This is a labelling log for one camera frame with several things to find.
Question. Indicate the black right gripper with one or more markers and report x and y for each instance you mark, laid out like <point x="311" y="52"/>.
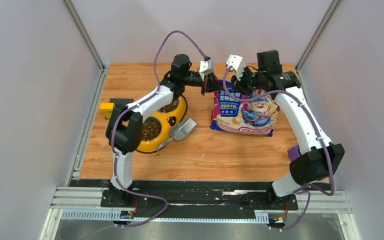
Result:
<point x="240" y="83"/>

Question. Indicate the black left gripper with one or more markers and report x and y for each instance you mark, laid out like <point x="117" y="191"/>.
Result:
<point x="210" y="83"/>

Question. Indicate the colourful pet food bag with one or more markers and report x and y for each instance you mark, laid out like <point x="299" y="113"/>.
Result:
<point x="258" y="117"/>

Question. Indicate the silver metal scoop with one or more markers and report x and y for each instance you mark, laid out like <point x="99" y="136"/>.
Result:
<point x="179" y="132"/>

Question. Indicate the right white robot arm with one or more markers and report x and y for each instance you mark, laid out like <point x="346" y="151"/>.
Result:
<point x="319" y="157"/>

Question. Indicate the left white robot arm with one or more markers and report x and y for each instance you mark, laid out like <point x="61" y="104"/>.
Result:
<point x="124" y="130"/>

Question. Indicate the yellow double pet bowl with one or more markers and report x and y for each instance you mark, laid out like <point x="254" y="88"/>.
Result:
<point x="167" y="120"/>

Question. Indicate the brown pet food kibble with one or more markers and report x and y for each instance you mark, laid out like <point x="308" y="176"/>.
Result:
<point x="152" y="127"/>

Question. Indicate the purple object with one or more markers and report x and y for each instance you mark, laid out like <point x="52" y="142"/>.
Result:
<point x="294" y="153"/>

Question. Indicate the dark grey toy baseplate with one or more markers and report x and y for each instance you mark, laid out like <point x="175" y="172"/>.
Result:
<point x="121" y="101"/>

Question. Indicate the yellow toy brick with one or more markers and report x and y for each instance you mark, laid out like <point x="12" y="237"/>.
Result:
<point x="107" y="108"/>

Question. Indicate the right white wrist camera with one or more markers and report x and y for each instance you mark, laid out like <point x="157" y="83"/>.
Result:
<point x="236" y="63"/>

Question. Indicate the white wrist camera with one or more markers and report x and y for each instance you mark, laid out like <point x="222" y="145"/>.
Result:
<point x="206" y="67"/>
<point x="236" y="63"/>

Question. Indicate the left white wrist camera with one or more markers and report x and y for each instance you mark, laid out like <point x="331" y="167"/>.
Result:
<point x="206" y="67"/>

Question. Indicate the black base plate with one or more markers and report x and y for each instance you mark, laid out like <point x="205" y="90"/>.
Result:
<point x="189" y="199"/>

